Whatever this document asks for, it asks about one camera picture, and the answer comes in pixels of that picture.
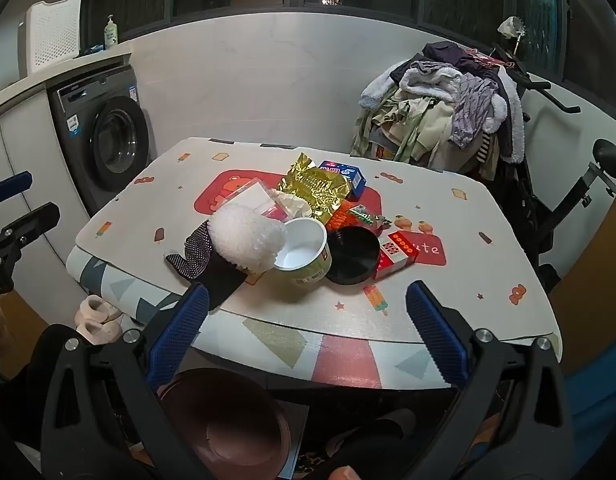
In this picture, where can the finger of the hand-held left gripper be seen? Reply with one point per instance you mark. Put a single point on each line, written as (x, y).
(13, 183)
(35, 220)

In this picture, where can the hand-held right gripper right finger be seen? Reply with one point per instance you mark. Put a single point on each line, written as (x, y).
(435, 330)

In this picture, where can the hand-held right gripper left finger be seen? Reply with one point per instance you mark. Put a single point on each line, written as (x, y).
(180, 330)

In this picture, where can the black dotted sock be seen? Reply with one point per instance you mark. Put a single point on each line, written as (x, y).
(198, 250)

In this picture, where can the red cardboard box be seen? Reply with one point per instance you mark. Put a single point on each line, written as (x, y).
(395, 255)

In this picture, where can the black round lid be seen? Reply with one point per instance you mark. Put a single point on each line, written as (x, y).
(353, 255)

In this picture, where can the white foam net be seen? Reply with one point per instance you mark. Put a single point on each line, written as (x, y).
(245, 237)

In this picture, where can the white instant noodle cup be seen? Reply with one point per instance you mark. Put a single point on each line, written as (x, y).
(300, 245)

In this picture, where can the clear red-edged plastic package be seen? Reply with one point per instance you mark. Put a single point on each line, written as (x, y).
(258, 197)

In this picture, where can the white counter cabinet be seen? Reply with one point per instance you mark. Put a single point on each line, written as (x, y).
(18, 130)

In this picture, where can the pink fluffy slipper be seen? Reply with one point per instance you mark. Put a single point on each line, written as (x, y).
(103, 331)
(95, 307)

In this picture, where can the grey washing machine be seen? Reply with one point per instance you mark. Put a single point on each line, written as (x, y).
(113, 145)

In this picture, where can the orange snack packet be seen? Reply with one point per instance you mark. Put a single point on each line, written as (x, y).
(340, 217)

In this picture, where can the white laundry basket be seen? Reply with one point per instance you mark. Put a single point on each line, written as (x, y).
(53, 35)

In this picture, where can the black exercise bike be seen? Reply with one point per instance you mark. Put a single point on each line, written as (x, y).
(532, 200)

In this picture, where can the blue cardboard box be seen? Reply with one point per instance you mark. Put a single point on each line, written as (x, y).
(355, 177)

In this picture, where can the hand soap pump bottle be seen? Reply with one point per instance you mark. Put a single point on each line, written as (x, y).
(111, 35)

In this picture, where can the blue cloth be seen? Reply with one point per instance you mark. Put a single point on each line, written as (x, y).
(597, 410)

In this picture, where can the gold foil bag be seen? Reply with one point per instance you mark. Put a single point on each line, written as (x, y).
(313, 185)

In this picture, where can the pile of clothes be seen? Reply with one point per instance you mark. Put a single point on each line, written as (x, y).
(437, 110)

